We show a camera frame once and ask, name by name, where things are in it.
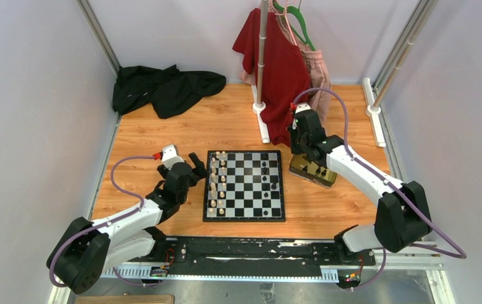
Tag right white rack foot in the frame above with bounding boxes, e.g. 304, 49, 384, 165
362, 0, 438, 148

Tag yellow metal tin box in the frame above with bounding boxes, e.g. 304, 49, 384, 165
289, 154, 337, 188

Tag black white chess board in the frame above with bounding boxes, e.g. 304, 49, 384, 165
203, 150, 286, 222

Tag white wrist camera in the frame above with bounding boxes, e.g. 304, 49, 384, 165
294, 103, 311, 114
161, 144, 185, 170

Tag red shirt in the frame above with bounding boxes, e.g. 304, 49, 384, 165
232, 8, 311, 146

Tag white chess pieces rows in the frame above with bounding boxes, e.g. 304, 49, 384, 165
207, 151, 227, 218

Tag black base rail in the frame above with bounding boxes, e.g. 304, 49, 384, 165
131, 236, 376, 282

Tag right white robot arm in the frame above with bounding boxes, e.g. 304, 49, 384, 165
288, 104, 432, 265

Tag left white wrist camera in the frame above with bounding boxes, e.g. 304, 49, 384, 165
161, 144, 185, 170

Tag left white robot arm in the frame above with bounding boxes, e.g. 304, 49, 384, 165
46, 145, 209, 294

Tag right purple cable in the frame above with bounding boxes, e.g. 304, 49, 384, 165
289, 87, 467, 290

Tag black cloth pile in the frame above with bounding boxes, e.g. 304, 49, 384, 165
112, 65, 227, 119

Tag pink garment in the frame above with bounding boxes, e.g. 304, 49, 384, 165
239, 0, 332, 125

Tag white clothes rack stand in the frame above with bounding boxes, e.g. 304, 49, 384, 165
251, 0, 270, 144

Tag green clothes hanger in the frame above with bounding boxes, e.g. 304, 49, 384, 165
272, 1, 316, 51

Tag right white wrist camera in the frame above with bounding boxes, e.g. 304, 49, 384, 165
294, 103, 311, 114

